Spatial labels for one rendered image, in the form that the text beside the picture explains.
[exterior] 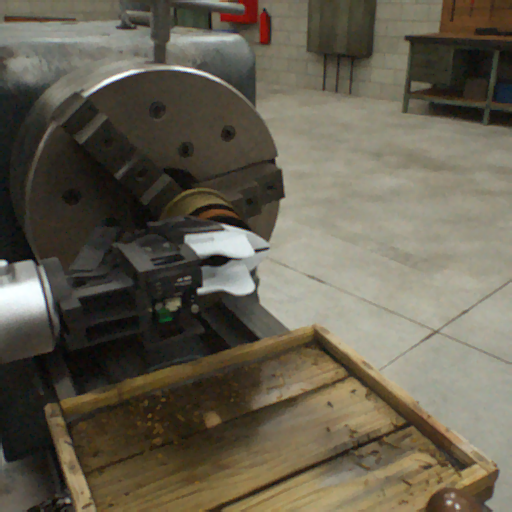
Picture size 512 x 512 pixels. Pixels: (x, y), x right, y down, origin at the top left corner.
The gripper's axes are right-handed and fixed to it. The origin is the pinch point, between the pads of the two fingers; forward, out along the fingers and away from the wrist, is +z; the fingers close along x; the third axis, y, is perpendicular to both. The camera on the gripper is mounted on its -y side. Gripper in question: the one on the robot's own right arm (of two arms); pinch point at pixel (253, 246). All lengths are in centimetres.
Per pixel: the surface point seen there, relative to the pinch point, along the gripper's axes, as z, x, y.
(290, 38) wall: 475, -38, -763
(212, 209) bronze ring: -2.9, 3.4, -3.3
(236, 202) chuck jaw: 1.7, 2.3, -7.1
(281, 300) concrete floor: 98, -108, -156
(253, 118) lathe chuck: 8.1, 9.3, -15.1
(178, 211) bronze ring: -5.9, 3.2, -4.9
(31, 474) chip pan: -24, -54, -39
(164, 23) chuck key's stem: -1.1, 19.8, -18.5
